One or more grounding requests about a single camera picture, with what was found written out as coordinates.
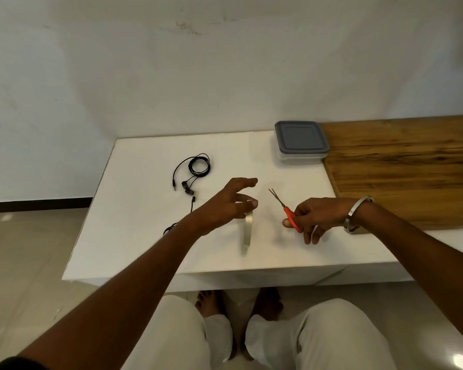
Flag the person's right hand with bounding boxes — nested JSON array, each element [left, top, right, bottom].
[[282, 197, 362, 245]]

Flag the person's left hand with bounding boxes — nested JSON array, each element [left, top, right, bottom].
[[191, 177, 259, 237]]

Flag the red-handled scissors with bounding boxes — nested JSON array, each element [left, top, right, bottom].
[[268, 188, 304, 234]]

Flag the black wired earphones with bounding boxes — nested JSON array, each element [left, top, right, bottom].
[[163, 194, 197, 235], [172, 153, 211, 195]]

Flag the clear tape roll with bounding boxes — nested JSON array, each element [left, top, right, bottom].
[[241, 194, 255, 257]]

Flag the container with grey lid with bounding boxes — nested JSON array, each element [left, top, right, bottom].
[[274, 120, 331, 165]]

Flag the person's right forearm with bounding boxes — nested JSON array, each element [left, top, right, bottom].
[[357, 200, 463, 353]]

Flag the person's left forearm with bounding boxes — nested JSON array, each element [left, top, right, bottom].
[[19, 213, 207, 370]]

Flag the person's left foot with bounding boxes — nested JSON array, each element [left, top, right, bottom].
[[194, 289, 228, 319]]

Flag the person's foot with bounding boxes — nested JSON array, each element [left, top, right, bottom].
[[251, 287, 284, 322], [194, 289, 228, 319]]

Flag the person's right foot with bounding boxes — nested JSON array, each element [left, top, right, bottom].
[[251, 287, 284, 322]]

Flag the person's white trousers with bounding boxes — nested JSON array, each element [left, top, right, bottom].
[[121, 294, 398, 370]]

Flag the brown wooden board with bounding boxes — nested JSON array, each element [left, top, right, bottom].
[[318, 114, 463, 232]]

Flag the black skirting board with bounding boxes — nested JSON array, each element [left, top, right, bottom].
[[0, 197, 94, 214]]

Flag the black shirt sleeve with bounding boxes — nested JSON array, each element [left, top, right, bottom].
[[0, 356, 53, 370]]

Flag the silver bracelet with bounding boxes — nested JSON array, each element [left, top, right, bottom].
[[343, 195, 375, 235]]

